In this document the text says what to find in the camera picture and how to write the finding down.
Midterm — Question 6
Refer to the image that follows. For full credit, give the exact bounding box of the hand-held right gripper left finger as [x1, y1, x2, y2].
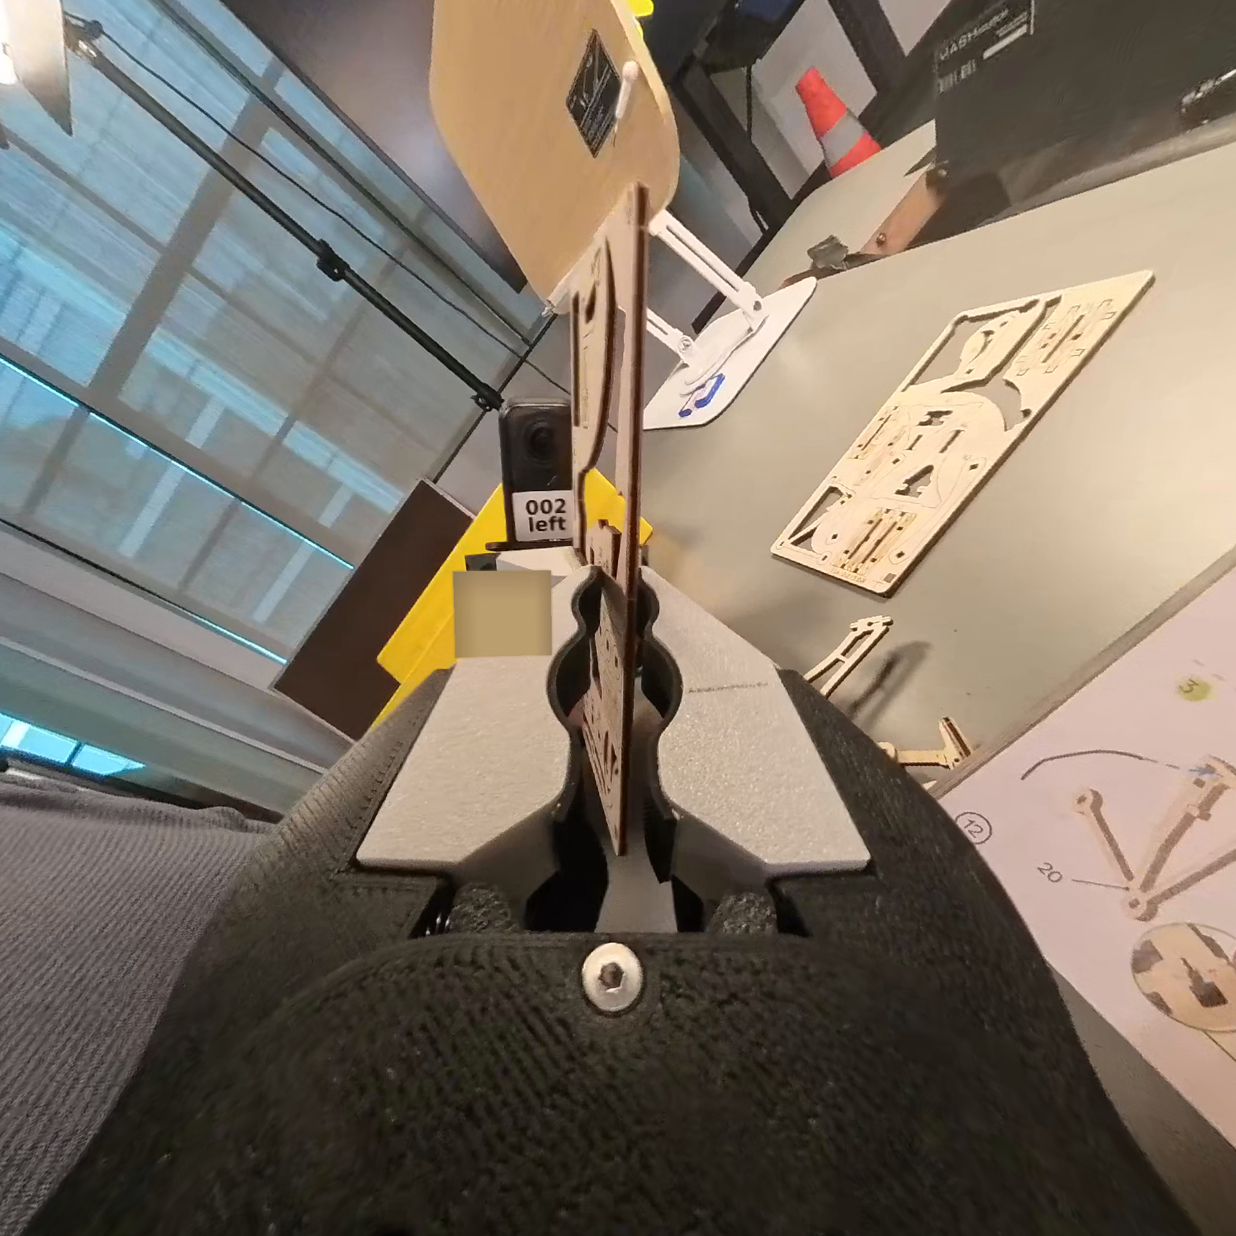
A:
[355, 567, 601, 882]

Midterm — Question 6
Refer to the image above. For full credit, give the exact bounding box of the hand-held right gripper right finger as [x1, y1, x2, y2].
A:
[633, 568, 876, 885]

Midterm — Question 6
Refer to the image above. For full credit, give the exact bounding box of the wooden parts sheet curved cutout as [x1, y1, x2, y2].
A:
[570, 181, 651, 858]

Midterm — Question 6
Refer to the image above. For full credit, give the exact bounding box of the yellow storage bin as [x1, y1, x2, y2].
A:
[377, 468, 655, 723]

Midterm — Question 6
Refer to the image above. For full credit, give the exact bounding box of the wooden parts sheet with slots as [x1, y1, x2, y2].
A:
[771, 271, 1157, 598]

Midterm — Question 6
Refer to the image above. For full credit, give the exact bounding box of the wooden bicycle model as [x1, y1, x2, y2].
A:
[804, 614, 977, 789]

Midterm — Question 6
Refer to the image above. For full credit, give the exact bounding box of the dark brown flat panel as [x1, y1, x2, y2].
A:
[272, 480, 477, 742]

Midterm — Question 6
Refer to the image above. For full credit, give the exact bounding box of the metal light stand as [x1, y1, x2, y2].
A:
[62, 15, 511, 414]

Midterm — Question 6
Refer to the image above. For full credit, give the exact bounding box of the wooden book stand white base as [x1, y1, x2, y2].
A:
[430, 0, 820, 431]

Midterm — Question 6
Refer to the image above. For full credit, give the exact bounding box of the assembly instruction booklet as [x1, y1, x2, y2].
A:
[932, 570, 1236, 1098]

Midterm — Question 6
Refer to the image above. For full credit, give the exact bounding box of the person's grey ribbed clothing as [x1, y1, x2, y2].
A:
[0, 771, 286, 1236]

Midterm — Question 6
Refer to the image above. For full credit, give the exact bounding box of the brown clipboard with clip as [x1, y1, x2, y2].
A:
[807, 169, 1010, 274]

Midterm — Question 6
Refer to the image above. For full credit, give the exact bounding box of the orange traffic cone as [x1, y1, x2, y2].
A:
[795, 68, 883, 180]

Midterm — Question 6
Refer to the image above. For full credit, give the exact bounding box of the studio light panel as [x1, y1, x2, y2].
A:
[0, 0, 77, 137]

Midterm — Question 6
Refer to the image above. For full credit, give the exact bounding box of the black cable tray box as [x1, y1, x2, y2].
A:
[932, 0, 1236, 228]

